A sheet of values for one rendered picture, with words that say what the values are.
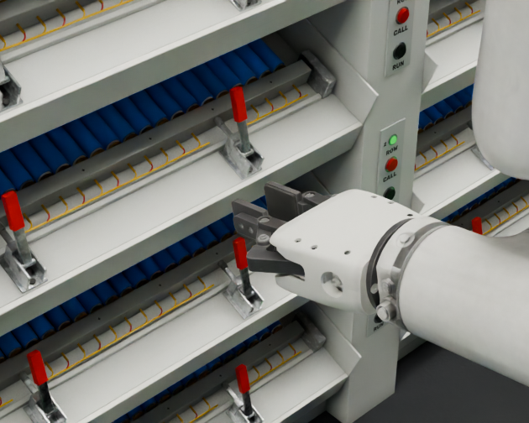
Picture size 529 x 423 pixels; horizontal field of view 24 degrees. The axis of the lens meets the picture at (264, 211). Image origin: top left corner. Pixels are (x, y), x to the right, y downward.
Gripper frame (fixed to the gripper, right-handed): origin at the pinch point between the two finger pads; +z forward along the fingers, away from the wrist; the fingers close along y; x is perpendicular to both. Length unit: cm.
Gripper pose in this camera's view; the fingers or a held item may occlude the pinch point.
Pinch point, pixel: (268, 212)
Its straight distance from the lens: 100.9
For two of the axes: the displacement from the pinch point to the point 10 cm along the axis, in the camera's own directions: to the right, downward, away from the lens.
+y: 7.4, -4.0, 5.4
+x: -1.4, -8.8, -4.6
